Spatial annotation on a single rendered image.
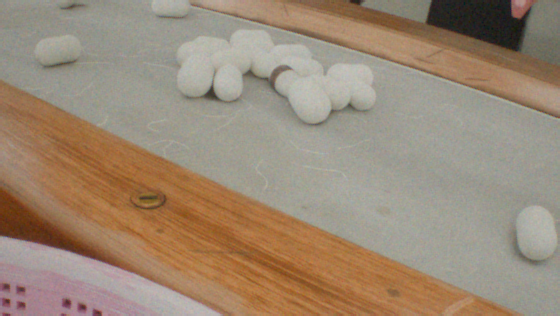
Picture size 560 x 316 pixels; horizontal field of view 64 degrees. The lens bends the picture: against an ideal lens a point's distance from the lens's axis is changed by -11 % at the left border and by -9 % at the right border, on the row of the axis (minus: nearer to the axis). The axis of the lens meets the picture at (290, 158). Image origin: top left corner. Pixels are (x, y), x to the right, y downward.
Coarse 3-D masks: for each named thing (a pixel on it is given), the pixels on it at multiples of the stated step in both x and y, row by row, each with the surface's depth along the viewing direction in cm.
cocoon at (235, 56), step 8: (232, 48) 33; (240, 48) 33; (216, 56) 32; (224, 56) 32; (232, 56) 32; (240, 56) 33; (248, 56) 33; (216, 64) 32; (224, 64) 32; (232, 64) 32; (240, 64) 33; (248, 64) 33
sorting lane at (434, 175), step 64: (0, 0) 46; (128, 0) 52; (0, 64) 30; (64, 64) 32; (128, 64) 34; (384, 64) 43; (128, 128) 25; (192, 128) 26; (256, 128) 27; (320, 128) 29; (384, 128) 30; (448, 128) 32; (512, 128) 34; (256, 192) 22; (320, 192) 23; (384, 192) 23; (448, 192) 24; (512, 192) 25; (448, 256) 20; (512, 256) 20
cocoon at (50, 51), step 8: (48, 40) 30; (56, 40) 31; (64, 40) 31; (72, 40) 31; (40, 48) 30; (48, 48) 30; (56, 48) 30; (64, 48) 31; (72, 48) 31; (80, 48) 32; (40, 56) 30; (48, 56) 30; (56, 56) 31; (64, 56) 31; (72, 56) 32; (48, 64) 31; (56, 64) 31
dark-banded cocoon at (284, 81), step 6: (276, 66) 32; (270, 72) 33; (288, 72) 31; (294, 72) 32; (282, 78) 31; (288, 78) 31; (294, 78) 31; (276, 84) 32; (282, 84) 31; (288, 84) 31; (282, 90) 31; (288, 90) 31
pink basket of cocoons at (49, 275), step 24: (0, 240) 12; (0, 264) 12; (24, 264) 12; (48, 264) 12; (72, 264) 12; (96, 264) 12; (0, 288) 12; (48, 288) 12; (72, 288) 12; (96, 288) 12; (120, 288) 12; (144, 288) 11; (0, 312) 12; (24, 312) 12; (48, 312) 12; (72, 312) 12; (96, 312) 12; (120, 312) 12; (144, 312) 12; (168, 312) 11; (192, 312) 11; (216, 312) 11
